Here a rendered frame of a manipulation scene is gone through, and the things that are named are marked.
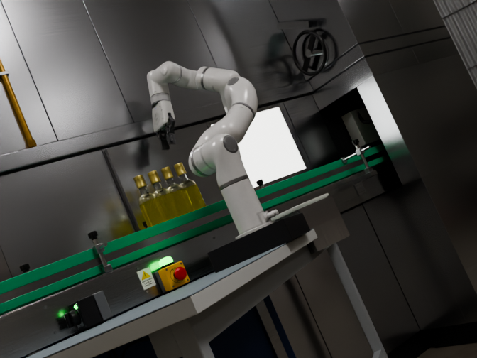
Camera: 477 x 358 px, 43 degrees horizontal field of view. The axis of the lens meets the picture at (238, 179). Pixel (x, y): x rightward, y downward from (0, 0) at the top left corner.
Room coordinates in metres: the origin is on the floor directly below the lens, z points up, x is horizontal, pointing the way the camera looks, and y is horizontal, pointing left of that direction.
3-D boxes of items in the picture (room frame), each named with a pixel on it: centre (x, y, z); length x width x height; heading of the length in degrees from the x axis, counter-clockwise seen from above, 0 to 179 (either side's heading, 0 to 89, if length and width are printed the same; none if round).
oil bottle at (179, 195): (2.20, 0.23, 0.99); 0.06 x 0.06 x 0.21; 37
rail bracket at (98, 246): (1.81, 0.45, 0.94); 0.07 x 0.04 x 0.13; 37
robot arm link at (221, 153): (1.84, 0.02, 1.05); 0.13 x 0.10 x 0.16; 48
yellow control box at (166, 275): (1.90, 0.31, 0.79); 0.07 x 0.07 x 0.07; 37
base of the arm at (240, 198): (1.83, 0.00, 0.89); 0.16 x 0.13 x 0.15; 70
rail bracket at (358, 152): (2.60, -0.50, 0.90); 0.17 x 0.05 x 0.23; 37
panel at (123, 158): (2.50, 0.05, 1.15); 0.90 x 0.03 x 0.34; 127
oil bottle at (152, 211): (2.13, 0.32, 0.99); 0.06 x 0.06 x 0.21; 37
